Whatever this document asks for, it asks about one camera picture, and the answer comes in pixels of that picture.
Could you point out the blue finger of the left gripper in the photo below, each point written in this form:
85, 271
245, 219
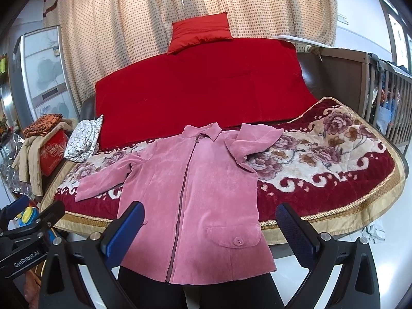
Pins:
12, 210
49, 217

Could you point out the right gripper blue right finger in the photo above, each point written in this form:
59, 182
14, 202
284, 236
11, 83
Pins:
302, 238

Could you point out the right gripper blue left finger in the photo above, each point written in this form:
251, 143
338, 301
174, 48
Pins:
120, 233

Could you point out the pink corduroy jacket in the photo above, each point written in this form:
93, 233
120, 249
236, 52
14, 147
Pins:
201, 222

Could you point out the red gift box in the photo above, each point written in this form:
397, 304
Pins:
52, 152

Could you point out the white crackle pattern cloth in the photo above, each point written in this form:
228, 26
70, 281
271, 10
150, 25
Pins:
83, 142

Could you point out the floral red beige blanket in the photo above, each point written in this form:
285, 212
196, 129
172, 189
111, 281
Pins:
334, 169

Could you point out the orange black patterned cloth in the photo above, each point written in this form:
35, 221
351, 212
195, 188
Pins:
43, 125

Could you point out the red blanket on sofa back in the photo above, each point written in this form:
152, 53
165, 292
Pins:
231, 82

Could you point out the wooden baby crib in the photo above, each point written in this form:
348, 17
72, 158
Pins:
387, 103

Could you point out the dark brown sofa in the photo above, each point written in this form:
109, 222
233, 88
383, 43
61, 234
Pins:
331, 72

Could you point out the red pillow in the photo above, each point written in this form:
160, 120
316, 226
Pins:
198, 30

